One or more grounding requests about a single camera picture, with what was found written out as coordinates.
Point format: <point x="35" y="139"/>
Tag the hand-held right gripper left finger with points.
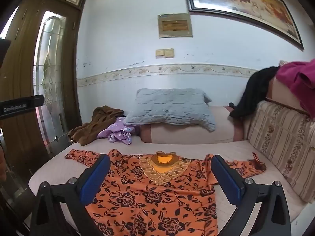
<point x="94" y="179"/>

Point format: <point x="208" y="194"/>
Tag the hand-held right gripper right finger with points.
<point x="226" y="179"/>

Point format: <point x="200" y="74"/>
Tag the orange floral blouse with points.
<point x="147" y="201"/>

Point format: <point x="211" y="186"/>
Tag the wooden door with stained glass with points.
<point x="22" y="78"/>

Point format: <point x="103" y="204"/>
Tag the beige quilted sofa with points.
<point x="246" y="152"/>

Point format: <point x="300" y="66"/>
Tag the purple floral garment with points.
<point x="118" y="131"/>

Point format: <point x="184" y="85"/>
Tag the brown garment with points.
<point x="98" y="125"/>

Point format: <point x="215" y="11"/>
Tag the striped floral back cushion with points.
<point x="283" y="137"/>

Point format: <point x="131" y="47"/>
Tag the small black object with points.
<point x="231" y="104"/>

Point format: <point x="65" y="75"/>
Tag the grey quilted pillow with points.
<point x="169" y="108"/>

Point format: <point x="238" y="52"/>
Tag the black garment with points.
<point x="253" y="91"/>

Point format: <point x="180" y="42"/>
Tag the magenta garment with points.
<point x="300" y="76"/>

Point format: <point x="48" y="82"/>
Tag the small framed picture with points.
<point x="175" y="25"/>

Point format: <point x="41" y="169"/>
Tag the beige wall switch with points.
<point x="169" y="53"/>
<point x="160" y="53"/>

